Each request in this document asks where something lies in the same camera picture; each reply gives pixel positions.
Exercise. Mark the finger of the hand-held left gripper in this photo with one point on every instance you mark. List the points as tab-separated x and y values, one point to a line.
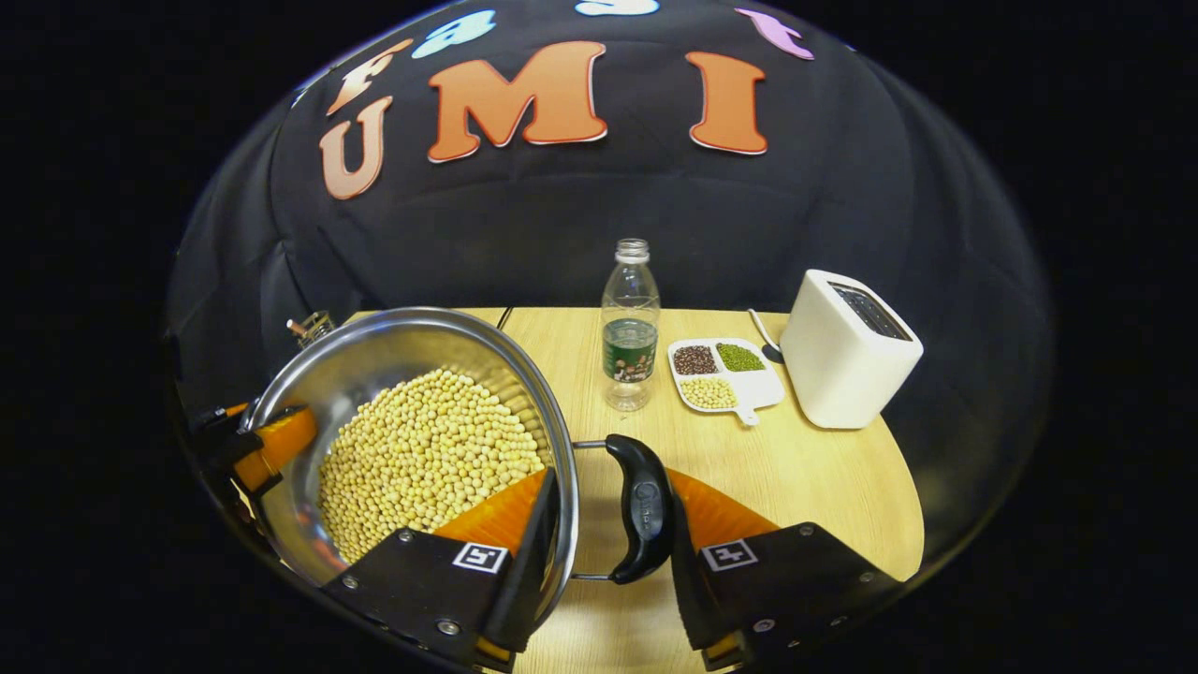
271	445

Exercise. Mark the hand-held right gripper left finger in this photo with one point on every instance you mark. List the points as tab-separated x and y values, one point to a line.
529	590

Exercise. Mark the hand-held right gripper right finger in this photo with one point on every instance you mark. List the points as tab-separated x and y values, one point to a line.
693	608

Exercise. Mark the stainless steel pot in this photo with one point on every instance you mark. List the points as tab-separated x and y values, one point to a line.
374	351

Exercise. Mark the pile of yellow soybeans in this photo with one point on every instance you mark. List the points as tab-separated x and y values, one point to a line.
421	459

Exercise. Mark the small heap of soybeans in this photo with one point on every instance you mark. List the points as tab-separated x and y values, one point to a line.
708	393

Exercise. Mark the white divided plate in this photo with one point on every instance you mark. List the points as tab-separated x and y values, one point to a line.
758	388

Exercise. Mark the heap of red beans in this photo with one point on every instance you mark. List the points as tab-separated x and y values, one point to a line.
695	360

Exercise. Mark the heap of green mung beans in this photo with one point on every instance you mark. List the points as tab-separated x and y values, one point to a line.
740	357

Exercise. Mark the clear plastic water bottle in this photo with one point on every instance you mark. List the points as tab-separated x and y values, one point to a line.
630	346

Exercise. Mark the white toaster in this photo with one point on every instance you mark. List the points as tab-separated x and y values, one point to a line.
838	374

